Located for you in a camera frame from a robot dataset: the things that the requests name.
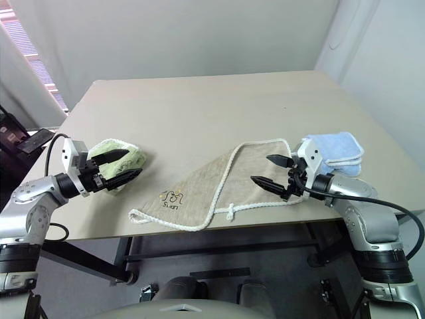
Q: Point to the black metal table frame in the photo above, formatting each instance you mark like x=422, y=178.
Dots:
x=216, y=247

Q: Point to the dark equipment box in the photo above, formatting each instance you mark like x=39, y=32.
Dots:
x=10, y=133

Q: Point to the black flat bar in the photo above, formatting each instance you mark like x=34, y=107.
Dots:
x=219, y=272

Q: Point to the gray robot torso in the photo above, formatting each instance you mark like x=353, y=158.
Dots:
x=186, y=310

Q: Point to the white curtain panel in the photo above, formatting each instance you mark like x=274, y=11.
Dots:
x=20, y=93

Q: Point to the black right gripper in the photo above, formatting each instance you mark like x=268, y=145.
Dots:
x=297, y=191

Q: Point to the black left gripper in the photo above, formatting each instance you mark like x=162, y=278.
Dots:
x=93, y=179

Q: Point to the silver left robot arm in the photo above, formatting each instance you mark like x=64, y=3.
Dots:
x=36, y=212

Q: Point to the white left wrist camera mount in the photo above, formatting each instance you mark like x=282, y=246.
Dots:
x=68, y=156

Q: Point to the window blind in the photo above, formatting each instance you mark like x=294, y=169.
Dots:
x=30, y=53

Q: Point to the folded green towel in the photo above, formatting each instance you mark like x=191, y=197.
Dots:
x=133, y=157

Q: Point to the folded blue towel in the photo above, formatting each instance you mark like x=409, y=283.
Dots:
x=335, y=146

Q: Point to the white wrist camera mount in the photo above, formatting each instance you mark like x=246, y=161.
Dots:
x=310, y=156
x=68, y=156

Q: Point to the beige towel with white trim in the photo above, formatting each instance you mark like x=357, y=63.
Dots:
x=199, y=186

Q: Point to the black flat device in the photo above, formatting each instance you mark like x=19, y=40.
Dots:
x=34, y=141

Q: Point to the silver metal clamp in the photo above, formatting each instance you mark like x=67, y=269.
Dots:
x=148, y=292

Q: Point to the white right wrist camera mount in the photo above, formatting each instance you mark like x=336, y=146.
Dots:
x=310, y=156

